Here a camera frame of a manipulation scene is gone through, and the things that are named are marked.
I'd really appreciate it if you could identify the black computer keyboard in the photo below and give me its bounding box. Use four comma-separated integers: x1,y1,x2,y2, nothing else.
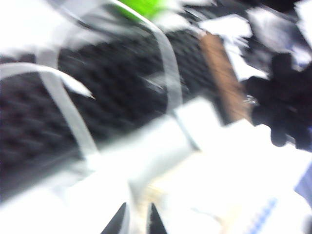
0,26,220,195

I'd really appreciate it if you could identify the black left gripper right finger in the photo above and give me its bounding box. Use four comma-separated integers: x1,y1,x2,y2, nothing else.
146,203,169,234

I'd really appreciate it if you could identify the white charging cable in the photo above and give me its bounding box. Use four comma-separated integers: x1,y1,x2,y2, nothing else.
0,0,183,161

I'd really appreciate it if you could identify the green apple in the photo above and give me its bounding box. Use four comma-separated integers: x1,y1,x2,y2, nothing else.
114,0,181,21

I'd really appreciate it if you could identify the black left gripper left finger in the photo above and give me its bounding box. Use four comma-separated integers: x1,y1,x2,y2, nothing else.
101,202,130,234

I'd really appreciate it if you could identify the black white octopus plush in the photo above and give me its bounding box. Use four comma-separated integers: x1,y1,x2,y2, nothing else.
243,52,312,152

